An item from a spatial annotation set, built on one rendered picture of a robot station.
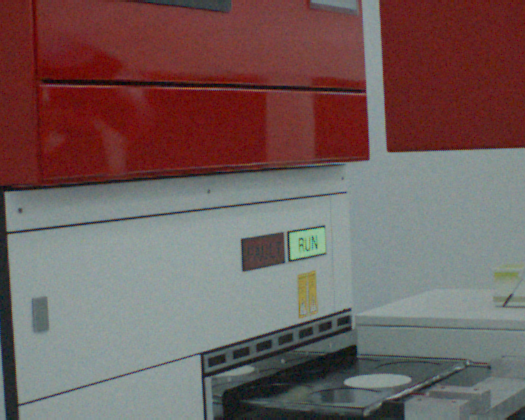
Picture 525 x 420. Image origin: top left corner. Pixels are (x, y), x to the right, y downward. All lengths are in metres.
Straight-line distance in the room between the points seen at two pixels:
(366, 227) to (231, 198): 3.66
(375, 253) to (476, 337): 3.51
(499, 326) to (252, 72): 0.59
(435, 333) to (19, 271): 0.83
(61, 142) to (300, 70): 0.55
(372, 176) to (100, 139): 4.06
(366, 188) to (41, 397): 4.05
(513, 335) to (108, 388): 0.71
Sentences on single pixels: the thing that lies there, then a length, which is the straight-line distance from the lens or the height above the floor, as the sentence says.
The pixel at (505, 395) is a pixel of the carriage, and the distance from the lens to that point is 1.75.
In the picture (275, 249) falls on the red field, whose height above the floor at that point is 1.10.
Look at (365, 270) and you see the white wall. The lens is 5.34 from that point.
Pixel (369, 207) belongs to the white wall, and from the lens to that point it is 5.37.
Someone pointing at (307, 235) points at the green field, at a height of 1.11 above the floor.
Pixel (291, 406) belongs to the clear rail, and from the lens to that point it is 1.64.
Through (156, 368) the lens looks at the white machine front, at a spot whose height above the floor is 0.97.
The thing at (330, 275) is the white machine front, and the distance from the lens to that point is 1.95.
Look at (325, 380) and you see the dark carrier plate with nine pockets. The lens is 1.80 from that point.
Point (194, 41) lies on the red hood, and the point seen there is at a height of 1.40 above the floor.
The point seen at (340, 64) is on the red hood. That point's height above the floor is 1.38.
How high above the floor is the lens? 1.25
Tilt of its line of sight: 3 degrees down
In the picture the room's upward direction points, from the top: 3 degrees counter-clockwise
